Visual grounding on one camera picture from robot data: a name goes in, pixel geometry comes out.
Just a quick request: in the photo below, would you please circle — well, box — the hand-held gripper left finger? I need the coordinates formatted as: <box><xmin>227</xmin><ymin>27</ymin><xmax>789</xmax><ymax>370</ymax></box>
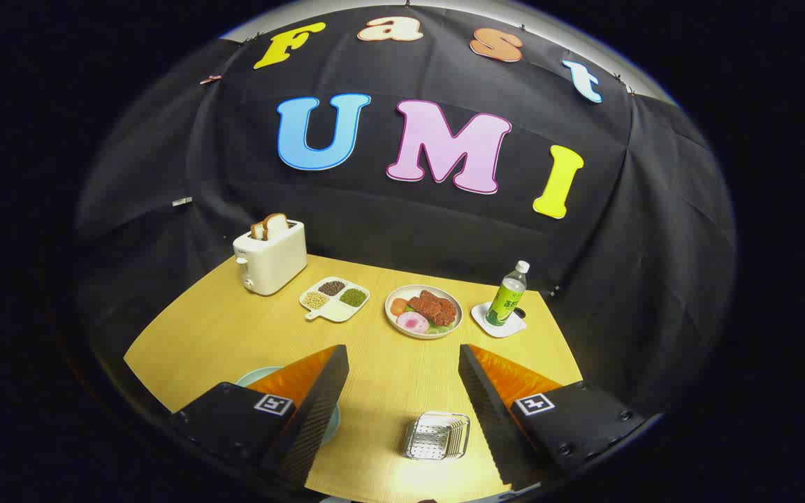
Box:
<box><xmin>168</xmin><ymin>344</ymin><xmax>350</xmax><ymax>490</ymax></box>

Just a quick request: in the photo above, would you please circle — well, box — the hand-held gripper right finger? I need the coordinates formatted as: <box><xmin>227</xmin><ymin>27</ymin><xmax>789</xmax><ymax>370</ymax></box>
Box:
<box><xmin>458</xmin><ymin>344</ymin><xmax>648</xmax><ymax>490</ymax></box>

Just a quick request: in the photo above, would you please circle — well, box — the light green plate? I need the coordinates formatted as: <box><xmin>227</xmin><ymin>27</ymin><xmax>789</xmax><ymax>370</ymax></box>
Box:
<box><xmin>235</xmin><ymin>365</ymin><xmax>341</xmax><ymax>446</ymax></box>

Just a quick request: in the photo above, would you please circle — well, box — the white square coaster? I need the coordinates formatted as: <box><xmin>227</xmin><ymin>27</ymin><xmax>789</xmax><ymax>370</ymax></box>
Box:
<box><xmin>471</xmin><ymin>302</ymin><xmax>528</xmax><ymax>339</ymax></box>

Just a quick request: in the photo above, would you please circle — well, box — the white divided dish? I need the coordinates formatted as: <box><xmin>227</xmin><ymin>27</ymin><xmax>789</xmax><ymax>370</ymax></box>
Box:
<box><xmin>299</xmin><ymin>277</ymin><xmax>370</xmax><ymax>323</ymax></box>

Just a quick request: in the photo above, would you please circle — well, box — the green label drink bottle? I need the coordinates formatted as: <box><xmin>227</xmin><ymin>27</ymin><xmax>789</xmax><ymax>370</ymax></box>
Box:
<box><xmin>485</xmin><ymin>261</ymin><xmax>530</xmax><ymax>327</ymax></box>

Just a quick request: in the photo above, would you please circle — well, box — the brown steak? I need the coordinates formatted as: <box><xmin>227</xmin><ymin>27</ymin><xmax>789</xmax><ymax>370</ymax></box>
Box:
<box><xmin>407</xmin><ymin>290</ymin><xmax>458</xmax><ymax>327</ymax></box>

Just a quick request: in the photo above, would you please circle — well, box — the round plate with food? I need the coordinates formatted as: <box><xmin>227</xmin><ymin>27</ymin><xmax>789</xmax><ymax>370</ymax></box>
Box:
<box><xmin>384</xmin><ymin>284</ymin><xmax>463</xmax><ymax>340</ymax></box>

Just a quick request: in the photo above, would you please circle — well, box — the white toaster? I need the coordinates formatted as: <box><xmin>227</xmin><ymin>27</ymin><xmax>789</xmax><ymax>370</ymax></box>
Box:
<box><xmin>233</xmin><ymin>220</ymin><xmax>308</xmax><ymax>296</ymax></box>

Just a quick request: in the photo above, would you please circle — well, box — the metal wire rack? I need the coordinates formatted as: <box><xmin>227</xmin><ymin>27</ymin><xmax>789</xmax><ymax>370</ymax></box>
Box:
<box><xmin>402</xmin><ymin>411</ymin><xmax>471</xmax><ymax>460</ymax></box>

